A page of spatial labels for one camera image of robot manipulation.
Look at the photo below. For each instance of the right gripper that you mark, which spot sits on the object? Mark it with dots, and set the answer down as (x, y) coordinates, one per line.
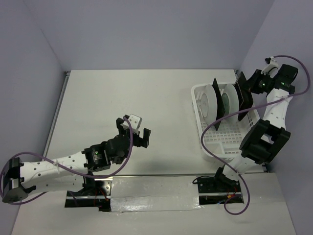
(253, 81)

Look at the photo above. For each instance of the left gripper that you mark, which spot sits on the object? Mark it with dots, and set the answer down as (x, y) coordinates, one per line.
(141, 141)

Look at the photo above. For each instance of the black amber square plate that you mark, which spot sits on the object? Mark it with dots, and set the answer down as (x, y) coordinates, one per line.
(244, 96)

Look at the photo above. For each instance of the red teal round plate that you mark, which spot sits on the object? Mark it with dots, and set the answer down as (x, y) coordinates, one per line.
(209, 104)
(230, 100)

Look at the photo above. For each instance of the black green square plate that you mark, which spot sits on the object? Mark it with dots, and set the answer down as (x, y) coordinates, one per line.
(219, 104)

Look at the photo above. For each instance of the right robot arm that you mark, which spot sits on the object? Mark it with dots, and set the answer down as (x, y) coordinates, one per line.
(268, 135)

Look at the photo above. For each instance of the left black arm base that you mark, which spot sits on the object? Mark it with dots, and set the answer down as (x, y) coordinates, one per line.
(97, 196)

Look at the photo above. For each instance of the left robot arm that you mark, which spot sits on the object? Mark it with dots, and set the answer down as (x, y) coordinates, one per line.
(28, 173)

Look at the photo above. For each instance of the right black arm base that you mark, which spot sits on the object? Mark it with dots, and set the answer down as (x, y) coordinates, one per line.
(212, 192)

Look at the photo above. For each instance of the white plastic dish rack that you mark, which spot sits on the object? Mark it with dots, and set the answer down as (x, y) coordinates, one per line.
(226, 140)

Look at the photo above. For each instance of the silver tape patch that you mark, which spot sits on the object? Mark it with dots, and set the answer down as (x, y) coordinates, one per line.
(160, 193)

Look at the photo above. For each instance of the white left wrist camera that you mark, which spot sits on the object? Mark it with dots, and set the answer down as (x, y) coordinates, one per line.
(134, 120)

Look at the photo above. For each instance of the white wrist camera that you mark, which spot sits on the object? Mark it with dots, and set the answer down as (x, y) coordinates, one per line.
(271, 64)
(134, 120)

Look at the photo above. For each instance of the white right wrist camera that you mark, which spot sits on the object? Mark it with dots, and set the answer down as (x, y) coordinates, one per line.
(271, 64)

